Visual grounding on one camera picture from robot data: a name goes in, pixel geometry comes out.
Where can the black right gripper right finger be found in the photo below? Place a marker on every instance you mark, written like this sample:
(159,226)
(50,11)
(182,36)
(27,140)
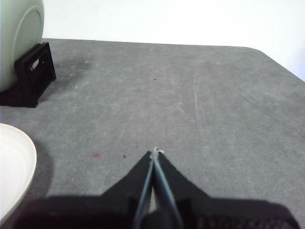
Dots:
(214,212)

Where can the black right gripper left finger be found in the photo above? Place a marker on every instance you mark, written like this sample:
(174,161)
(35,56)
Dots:
(107,210)

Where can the cream plate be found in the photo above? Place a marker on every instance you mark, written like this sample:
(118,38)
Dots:
(14,167)

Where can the black plate rack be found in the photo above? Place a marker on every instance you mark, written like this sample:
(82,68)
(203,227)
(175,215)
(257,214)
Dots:
(35,78)

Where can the pale green plate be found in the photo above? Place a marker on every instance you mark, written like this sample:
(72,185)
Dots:
(19,47)

